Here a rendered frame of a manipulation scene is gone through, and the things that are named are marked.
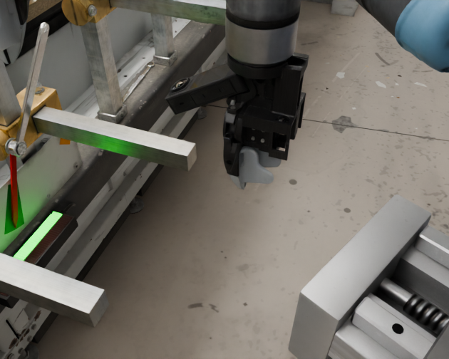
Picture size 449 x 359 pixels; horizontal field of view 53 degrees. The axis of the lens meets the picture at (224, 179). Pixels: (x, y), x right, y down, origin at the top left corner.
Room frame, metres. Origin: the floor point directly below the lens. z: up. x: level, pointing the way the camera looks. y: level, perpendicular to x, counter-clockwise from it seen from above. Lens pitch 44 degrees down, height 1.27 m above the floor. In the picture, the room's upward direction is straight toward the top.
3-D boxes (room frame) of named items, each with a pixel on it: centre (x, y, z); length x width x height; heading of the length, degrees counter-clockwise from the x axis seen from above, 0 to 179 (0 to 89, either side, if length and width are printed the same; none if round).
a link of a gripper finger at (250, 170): (0.44, -0.04, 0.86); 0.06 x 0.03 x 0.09; 69
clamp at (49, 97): (0.57, 0.32, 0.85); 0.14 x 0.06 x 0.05; 159
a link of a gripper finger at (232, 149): (0.44, -0.01, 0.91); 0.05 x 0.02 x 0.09; 159
